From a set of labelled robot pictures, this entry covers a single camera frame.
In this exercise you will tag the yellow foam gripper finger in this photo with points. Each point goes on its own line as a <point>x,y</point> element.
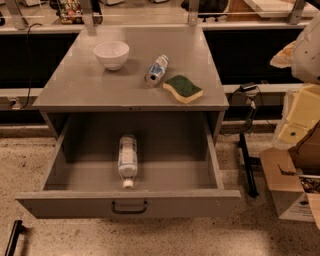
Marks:
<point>283,59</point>
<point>300,114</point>

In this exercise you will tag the clear plastic water bottle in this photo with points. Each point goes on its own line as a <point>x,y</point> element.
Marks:
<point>127,160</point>

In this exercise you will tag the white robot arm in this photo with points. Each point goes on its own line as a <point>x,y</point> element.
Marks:
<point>306,54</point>

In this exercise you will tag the grey open top drawer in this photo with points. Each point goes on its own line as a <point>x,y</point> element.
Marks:
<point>178,172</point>

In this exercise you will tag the grey cabinet counter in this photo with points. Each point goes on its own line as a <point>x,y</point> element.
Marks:
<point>81,84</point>

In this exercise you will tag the cardboard box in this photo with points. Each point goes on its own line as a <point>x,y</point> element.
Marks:
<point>293,178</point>

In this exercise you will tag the black stand leg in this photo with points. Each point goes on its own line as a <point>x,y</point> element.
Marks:
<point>243,145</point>

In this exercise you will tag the green and yellow sponge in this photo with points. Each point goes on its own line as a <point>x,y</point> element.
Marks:
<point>183,89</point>

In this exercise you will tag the blue and silver can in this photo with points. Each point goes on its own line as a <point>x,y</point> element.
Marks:
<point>156,71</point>

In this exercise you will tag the white ceramic bowl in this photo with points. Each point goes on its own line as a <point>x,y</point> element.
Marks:
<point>112,54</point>

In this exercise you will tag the colourful items on shelf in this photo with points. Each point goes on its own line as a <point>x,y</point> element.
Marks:
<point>70,12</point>

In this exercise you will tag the black bar on floor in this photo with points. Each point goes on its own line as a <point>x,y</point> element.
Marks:
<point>16,231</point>

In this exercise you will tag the black drawer handle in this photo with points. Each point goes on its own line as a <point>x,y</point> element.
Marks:
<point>129,209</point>

